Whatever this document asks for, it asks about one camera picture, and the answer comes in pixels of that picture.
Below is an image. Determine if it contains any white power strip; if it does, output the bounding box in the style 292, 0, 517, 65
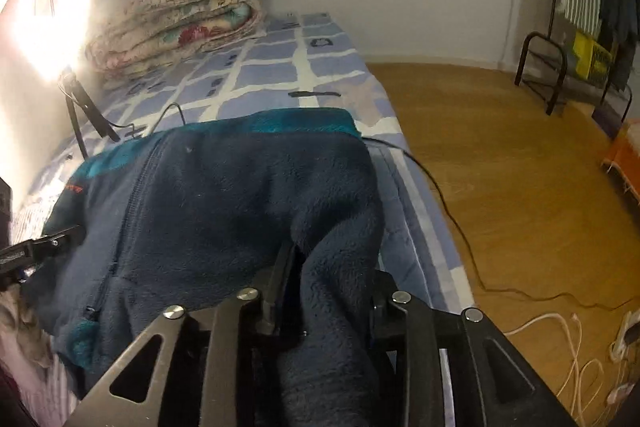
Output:
612, 311, 640, 355
606, 383, 636, 404

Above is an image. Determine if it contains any person's left hand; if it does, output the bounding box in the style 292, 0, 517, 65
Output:
0, 289, 52, 368

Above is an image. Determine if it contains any black power cable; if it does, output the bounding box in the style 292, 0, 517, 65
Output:
112, 102, 640, 313

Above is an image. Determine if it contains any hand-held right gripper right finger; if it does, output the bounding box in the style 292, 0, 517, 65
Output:
367, 269, 578, 427

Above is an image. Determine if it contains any folded floral quilt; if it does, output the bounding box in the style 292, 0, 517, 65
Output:
85, 0, 271, 78

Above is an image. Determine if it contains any blue checked bed sheet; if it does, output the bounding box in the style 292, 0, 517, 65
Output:
30, 11, 401, 168

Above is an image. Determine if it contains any orange covered low table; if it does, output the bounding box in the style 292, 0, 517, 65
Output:
602, 119, 640, 212

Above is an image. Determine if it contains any black tripod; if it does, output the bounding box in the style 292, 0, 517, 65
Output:
57, 69, 121, 158

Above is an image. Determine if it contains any yellow crate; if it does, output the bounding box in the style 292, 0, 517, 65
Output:
570, 31, 616, 88

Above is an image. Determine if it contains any teal plaid fleece jacket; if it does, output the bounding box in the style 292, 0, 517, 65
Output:
22, 107, 386, 427

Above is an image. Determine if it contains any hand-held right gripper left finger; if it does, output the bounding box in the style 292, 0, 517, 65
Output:
62, 239, 306, 427

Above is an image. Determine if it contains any white floor cable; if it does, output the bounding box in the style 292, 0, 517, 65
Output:
502, 312, 631, 427

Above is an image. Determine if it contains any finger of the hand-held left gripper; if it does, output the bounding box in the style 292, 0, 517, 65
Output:
0, 224, 85, 293

